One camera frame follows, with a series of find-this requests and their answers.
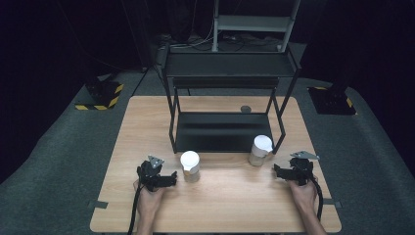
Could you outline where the black yellow striped stand base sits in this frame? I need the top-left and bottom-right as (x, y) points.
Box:
(307, 85), (357, 116)
(74, 79), (125, 112)

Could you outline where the black metal two-tier rack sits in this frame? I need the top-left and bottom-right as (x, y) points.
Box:
(161, 42), (302, 155)

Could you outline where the grey tape strip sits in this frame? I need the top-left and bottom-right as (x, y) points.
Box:
(87, 200), (110, 210)
(322, 198), (343, 209)

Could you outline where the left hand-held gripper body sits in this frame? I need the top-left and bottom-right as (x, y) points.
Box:
(136, 155), (165, 193)

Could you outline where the grey metal stand frame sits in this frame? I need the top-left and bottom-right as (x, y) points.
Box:
(211, 0), (301, 53)

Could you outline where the person's left hand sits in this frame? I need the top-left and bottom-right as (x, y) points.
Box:
(132, 179), (168, 216)

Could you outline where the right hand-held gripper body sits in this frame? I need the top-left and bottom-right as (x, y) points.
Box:
(287, 150), (321, 187)

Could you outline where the left hand-held gripper black cable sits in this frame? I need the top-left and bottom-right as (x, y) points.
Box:
(126, 182), (145, 235)

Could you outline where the person's right hand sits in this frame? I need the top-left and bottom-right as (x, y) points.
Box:
(288, 177), (319, 213)

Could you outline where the glass jar with white lid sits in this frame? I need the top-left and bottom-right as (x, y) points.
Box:
(179, 150), (201, 183)
(248, 134), (274, 167)

